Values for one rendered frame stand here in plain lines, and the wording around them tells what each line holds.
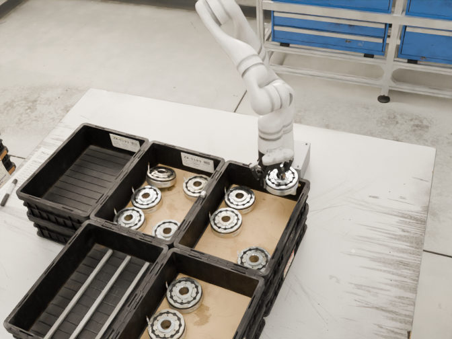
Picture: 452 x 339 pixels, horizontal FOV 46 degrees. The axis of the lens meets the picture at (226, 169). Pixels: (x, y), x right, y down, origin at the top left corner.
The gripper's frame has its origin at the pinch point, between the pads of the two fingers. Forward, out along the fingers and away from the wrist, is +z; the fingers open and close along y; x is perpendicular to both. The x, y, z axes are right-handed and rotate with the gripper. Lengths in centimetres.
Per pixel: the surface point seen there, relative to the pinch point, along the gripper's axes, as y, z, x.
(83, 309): 63, 16, 15
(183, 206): 26.7, 16.4, -14.0
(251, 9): -79, 95, -276
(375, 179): -46, 30, -15
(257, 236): 7.2, 16.4, 6.7
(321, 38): -90, 63, -164
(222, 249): 19.1, 16.3, 7.9
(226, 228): 16.2, 13.5, 2.5
